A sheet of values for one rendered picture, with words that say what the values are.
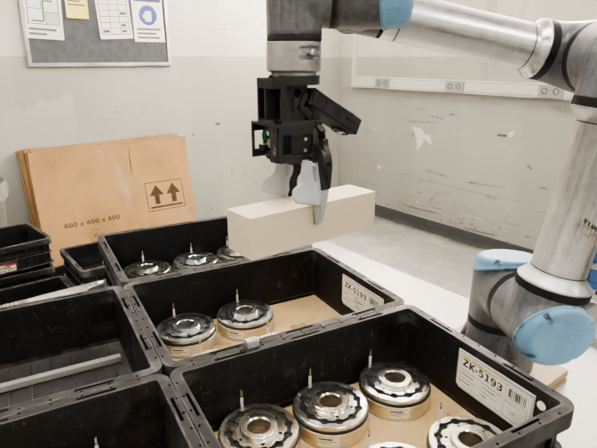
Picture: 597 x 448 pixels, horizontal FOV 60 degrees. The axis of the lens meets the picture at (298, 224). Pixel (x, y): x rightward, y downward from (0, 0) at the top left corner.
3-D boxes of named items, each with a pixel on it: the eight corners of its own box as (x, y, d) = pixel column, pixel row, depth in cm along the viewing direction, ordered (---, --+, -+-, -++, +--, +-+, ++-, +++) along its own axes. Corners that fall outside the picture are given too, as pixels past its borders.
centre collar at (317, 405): (335, 388, 73) (335, 385, 73) (355, 408, 69) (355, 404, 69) (306, 399, 71) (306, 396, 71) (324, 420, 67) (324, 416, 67)
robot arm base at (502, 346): (476, 331, 115) (482, 291, 112) (545, 359, 104) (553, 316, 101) (439, 356, 105) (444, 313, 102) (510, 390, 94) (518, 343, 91)
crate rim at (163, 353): (315, 256, 110) (315, 245, 109) (408, 315, 85) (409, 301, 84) (122, 296, 91) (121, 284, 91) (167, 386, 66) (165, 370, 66)
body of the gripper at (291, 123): (250, 161, 75) (248, 75, 71) (297, 154, 80) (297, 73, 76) (282, 169, 69) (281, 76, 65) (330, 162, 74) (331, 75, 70)
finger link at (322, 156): (306, 192, 75) (297, 133, 75) (316, 190, 76) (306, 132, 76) (327, 189, 72) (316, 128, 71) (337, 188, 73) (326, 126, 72)
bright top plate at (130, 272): (165, 259, 121) (165, 257, 121) (174, 275, 113) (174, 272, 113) (121, 266, 117) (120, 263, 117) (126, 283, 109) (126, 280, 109)
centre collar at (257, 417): (267, 412, 68) (267, 408, 68) (284, 434, 64) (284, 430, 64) (233, 424, 66) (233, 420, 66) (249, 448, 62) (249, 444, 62)
